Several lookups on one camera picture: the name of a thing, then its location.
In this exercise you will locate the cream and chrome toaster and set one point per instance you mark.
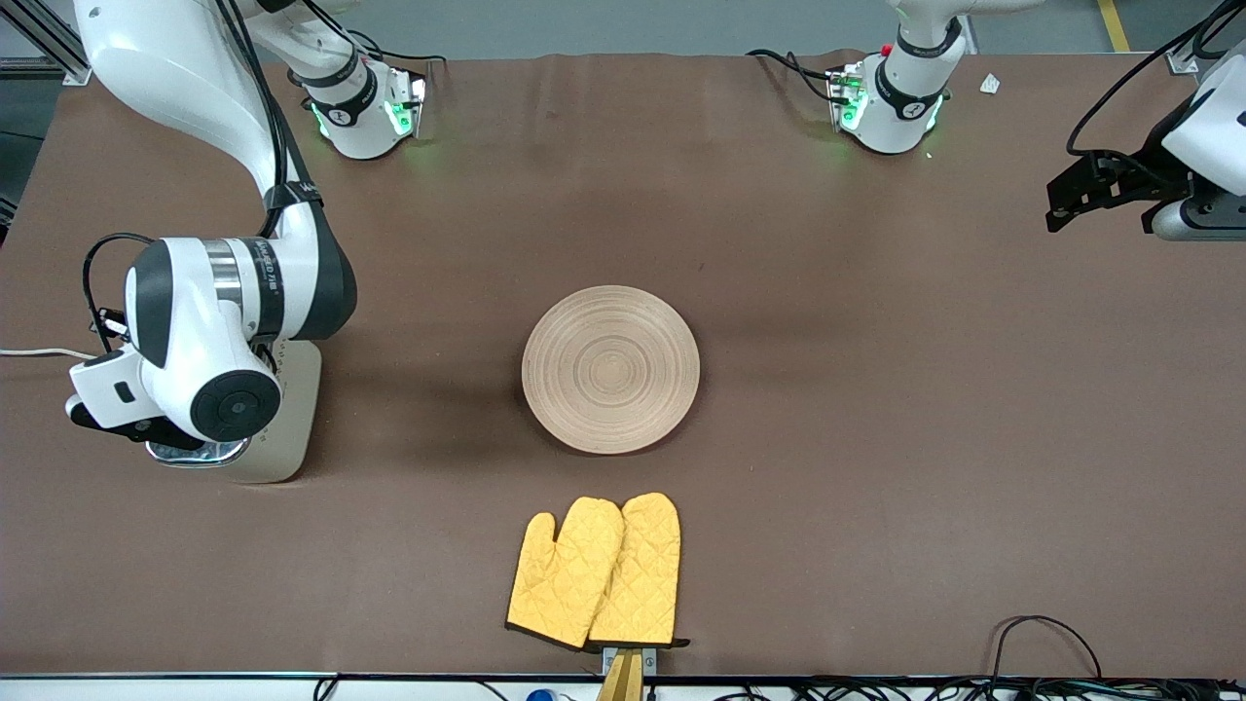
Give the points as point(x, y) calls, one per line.
point(292, 409)

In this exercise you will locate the small blue object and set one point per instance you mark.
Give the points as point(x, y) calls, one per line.
point(541, 695)

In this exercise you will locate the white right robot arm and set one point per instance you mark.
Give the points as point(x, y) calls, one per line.
point(185, 321)

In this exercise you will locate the yellow quilted oven mitt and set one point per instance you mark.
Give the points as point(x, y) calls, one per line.
point(560, 574)
point(642, 574)

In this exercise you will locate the yellow floor tape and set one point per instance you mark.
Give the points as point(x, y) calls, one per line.
point(1113, 24)

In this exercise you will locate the small white paper scrap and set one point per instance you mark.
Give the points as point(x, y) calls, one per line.
point(990, 84)

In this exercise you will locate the wooden block with metal bracket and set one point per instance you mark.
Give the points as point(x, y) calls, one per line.
point(623, 677)

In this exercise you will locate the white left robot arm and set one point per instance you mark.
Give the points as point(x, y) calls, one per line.
point(896, 107)

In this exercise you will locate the brown table cover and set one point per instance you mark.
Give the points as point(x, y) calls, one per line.
point(779, 214)

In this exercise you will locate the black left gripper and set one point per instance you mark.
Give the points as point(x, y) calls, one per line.
point(1145, 176)

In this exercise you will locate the aluminium frame profile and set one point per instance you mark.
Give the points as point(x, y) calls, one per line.
point(44, 54)
point(1180, 60)

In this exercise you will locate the round wooden plate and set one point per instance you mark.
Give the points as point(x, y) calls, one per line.
point(611, 370)

